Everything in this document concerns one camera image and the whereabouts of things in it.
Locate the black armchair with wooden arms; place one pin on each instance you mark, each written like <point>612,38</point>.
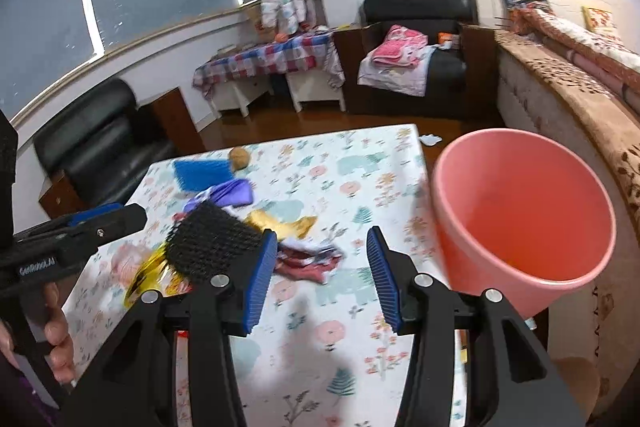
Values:
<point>100,142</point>
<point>450,72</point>

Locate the brown patterned bed blanket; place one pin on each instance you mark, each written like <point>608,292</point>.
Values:
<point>565,92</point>

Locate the walnut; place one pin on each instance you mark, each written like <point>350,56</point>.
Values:
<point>239,158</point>

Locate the floral tablecloth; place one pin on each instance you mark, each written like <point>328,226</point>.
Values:
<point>340,187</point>

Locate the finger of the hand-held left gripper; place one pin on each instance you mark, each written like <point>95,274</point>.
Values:
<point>95,213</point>
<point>125,219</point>

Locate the person's left hand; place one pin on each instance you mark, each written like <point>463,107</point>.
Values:
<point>60,337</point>

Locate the yellow cushion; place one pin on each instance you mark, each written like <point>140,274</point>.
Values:
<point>600,19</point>

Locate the shiny gold foil wrapper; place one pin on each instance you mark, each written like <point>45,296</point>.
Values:
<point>150,274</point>

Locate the floral quilt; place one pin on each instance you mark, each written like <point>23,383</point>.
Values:
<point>585,39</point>

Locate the small white cloth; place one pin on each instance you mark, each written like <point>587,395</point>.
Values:
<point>429,140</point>

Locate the orange fruit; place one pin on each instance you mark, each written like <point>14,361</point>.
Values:
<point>281,37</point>

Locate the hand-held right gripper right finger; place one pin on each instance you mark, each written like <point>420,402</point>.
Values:
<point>382,282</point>

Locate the red and white wrapper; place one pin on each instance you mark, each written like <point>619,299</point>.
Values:
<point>310,264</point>

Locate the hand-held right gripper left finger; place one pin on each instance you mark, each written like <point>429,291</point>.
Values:
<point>260,279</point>

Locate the orange packet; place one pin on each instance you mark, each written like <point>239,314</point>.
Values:
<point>445,38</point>

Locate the purple cloth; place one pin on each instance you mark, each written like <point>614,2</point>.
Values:
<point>225,196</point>

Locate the white side table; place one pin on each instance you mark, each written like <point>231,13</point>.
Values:
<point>317,89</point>
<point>240,94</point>

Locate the checked tablecloth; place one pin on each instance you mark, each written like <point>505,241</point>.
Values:
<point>270,57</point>

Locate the pink plastic bucket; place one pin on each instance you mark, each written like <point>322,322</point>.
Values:
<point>520,227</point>

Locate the white printed cloth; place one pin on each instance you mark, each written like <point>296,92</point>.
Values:
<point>395,79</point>

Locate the colourful printed pillow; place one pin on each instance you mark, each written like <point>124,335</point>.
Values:
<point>522,2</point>

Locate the pink blanket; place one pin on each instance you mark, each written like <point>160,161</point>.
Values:
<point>400,46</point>

